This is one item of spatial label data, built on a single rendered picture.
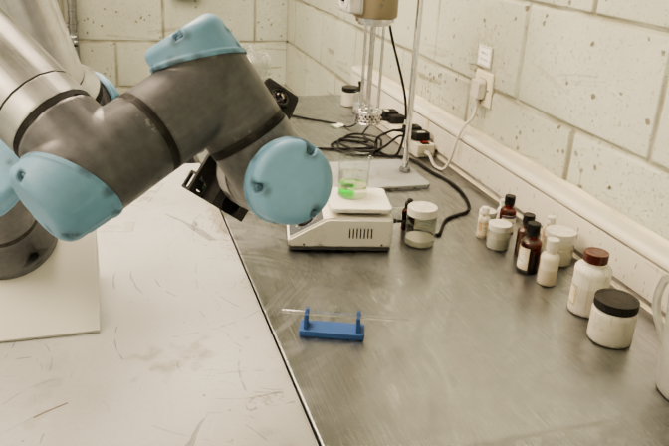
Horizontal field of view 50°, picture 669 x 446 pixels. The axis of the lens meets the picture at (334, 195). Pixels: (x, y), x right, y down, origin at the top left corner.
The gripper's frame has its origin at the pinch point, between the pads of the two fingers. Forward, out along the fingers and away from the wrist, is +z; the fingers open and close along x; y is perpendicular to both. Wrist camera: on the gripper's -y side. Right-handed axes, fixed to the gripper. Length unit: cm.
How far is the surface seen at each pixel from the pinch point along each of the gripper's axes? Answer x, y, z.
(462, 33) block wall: 53, -64, 76
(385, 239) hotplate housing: 42, -4, 32
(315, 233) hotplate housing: 30.2, 2.1, 34.8
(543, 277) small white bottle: 64, -12, 13
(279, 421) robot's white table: 22.6, 26.4, -8.5
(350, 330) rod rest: 32.8, 12.9, 7.1
